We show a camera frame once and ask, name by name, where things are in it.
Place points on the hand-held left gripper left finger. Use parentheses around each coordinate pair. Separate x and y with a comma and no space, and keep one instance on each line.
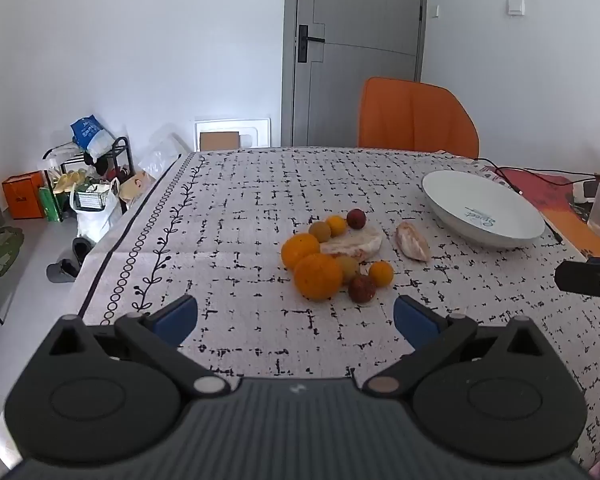
(180,316)

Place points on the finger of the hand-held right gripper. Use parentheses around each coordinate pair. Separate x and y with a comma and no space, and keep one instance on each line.
(585,277)

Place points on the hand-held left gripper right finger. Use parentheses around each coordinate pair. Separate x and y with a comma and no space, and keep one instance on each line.
(412,317)

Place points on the small orange kumquat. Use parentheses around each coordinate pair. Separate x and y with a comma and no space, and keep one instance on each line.
(381,273)
(336,225)

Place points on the small peeled pomelo segment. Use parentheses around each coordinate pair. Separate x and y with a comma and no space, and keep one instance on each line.
(412,241)

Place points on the small yellow-green round fruit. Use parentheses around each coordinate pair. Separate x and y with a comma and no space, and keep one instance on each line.
(350,266)
(321,230)

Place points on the large peeled pomelo piece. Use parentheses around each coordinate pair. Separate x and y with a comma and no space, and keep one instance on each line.
(355,243)

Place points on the large orange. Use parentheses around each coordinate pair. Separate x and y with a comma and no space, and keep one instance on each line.
(318,276)
(300,250)

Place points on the white ceramic bowl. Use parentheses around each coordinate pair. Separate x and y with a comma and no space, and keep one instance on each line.
(480,207)

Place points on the orange mat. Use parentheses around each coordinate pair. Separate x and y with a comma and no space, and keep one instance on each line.
(577,235)

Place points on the red mat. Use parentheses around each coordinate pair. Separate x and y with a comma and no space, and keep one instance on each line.
(535,187)

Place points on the black slipper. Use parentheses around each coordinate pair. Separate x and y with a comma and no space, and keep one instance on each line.
(82,249)
(62,271)

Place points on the white shopping bag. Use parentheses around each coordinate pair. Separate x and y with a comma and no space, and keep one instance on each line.
(97,220)

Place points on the white black-patterned tablecloth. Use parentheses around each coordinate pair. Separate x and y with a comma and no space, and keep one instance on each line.
(250,200)

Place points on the brown paper bag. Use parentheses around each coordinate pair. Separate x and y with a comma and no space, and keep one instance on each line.
(135,186)

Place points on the clear plastic bag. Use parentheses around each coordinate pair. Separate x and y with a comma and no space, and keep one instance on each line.
(162,155)

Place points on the green paper bag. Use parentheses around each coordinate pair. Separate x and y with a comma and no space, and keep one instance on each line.
(50,205)

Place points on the yellow slippers pair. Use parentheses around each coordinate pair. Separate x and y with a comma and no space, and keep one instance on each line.
(70,180)

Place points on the black metal rack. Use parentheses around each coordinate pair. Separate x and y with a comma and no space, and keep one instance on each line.
(122,147)

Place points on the brown cardboard sheet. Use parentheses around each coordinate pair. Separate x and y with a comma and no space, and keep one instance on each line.
(219,141)

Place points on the orange box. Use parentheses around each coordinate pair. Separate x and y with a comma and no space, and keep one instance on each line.
(22,195)

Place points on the white framed board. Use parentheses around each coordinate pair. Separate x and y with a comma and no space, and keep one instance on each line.
(255,130)

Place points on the blue and white bag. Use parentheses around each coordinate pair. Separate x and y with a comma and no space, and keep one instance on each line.
(90,135)

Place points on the orange chair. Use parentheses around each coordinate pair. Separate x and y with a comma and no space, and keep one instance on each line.
(415,115)

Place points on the grey door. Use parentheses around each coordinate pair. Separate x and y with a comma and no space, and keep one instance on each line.
(360,60)

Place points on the white light switch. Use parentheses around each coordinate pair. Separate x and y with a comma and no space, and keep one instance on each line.
(515,6)

